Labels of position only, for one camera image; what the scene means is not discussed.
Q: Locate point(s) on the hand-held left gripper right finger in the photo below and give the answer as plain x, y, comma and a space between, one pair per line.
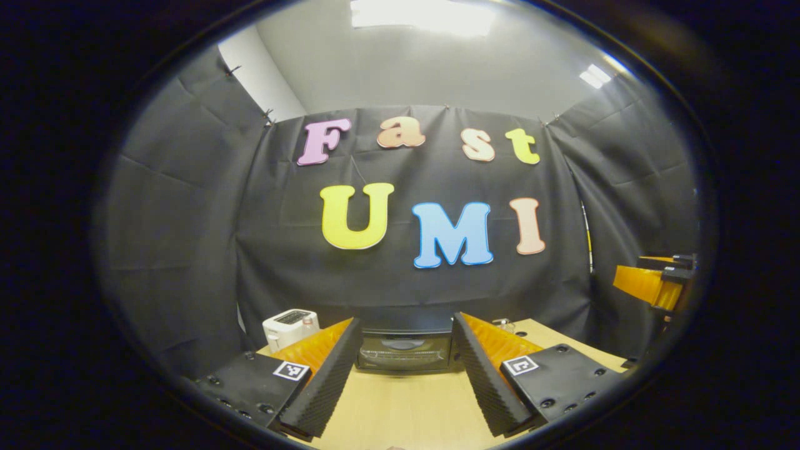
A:
487, 387

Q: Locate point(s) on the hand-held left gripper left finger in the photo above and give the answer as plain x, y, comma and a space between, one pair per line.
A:
325, 387

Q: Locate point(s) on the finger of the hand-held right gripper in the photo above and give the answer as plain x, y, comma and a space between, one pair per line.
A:
669, 259
637, 281

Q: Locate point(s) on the black electric oven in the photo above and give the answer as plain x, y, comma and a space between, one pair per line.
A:
406, 356

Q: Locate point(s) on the white toaster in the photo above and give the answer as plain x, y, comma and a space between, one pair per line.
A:
284, 328

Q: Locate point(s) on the black backdrop cloth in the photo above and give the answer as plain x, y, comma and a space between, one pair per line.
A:
219, 250

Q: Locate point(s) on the small ceiling light panel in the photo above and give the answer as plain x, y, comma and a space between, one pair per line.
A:
594, 75

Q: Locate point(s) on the large ceiling light panel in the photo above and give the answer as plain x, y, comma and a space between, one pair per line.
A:
425, 15

